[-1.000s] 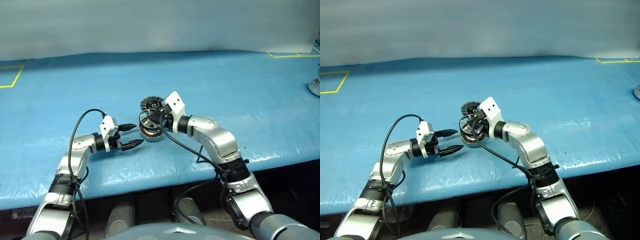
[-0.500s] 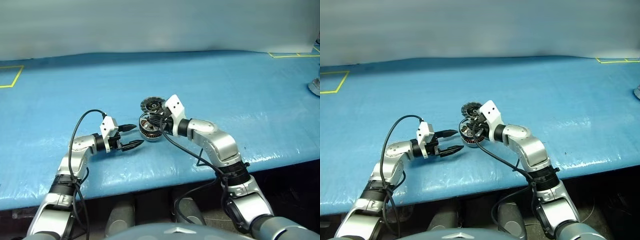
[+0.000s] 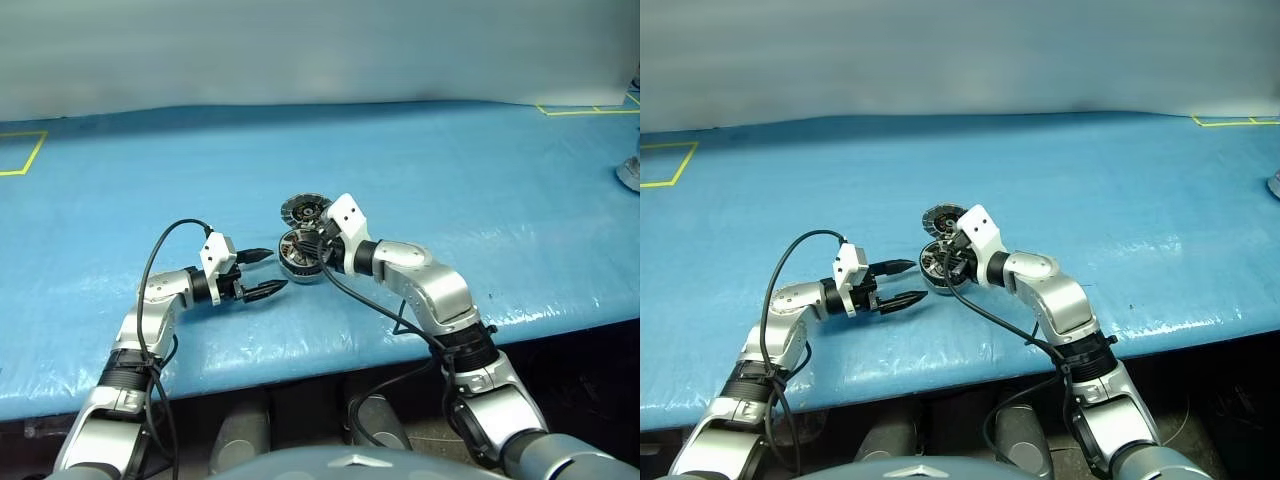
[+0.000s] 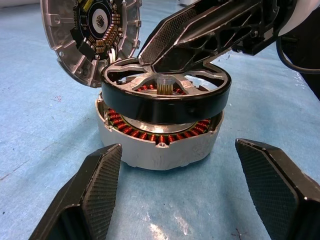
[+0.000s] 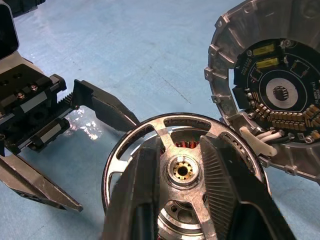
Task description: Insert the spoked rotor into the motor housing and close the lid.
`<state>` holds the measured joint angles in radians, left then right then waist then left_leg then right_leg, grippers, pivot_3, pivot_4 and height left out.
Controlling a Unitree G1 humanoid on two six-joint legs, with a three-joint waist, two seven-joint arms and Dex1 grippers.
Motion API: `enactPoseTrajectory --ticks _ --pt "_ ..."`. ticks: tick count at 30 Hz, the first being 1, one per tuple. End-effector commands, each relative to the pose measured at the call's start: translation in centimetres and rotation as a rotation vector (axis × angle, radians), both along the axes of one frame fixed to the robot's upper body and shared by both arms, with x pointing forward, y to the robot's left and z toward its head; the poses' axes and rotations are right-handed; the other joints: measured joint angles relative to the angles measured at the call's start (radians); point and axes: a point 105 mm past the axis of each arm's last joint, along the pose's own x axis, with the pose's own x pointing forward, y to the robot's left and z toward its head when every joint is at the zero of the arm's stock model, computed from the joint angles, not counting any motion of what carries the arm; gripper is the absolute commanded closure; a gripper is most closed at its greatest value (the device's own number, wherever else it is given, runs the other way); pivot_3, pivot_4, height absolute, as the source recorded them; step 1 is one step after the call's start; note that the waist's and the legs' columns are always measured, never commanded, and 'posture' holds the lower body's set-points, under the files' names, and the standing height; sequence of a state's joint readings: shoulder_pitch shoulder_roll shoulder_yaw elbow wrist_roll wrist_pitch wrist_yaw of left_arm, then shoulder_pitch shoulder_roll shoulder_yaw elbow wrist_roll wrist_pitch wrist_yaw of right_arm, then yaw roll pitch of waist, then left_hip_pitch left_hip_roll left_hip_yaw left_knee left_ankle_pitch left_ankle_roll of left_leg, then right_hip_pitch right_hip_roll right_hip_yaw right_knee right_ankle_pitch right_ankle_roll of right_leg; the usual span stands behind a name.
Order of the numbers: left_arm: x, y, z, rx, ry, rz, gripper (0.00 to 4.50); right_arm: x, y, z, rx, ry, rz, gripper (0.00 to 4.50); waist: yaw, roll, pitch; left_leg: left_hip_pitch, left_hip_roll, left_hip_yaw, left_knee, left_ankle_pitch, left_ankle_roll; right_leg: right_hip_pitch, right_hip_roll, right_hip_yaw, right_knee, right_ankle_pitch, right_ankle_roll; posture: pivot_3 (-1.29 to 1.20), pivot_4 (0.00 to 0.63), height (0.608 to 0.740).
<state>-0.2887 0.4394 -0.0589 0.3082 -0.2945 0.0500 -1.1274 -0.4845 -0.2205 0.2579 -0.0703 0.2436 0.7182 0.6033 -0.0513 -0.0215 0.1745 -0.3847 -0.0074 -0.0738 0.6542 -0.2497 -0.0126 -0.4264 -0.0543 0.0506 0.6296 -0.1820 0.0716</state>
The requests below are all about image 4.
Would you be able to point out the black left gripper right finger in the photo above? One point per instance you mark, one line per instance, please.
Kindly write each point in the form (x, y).
(280, 190)

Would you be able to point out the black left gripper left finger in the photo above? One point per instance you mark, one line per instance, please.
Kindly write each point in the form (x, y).
(95, 195)

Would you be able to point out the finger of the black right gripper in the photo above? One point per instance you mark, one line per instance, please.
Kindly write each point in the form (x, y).
(165, 37)

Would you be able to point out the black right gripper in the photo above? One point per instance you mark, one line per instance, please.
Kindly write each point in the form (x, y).
(260, 42)

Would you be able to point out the silver stator with copper windings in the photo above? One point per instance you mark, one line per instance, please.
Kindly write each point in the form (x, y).
(175, 155)

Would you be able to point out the silver motor cover circuit board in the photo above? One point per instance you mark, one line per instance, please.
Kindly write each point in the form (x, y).
(62, 37)

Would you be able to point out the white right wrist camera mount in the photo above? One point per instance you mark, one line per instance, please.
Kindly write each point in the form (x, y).
(303, 12)

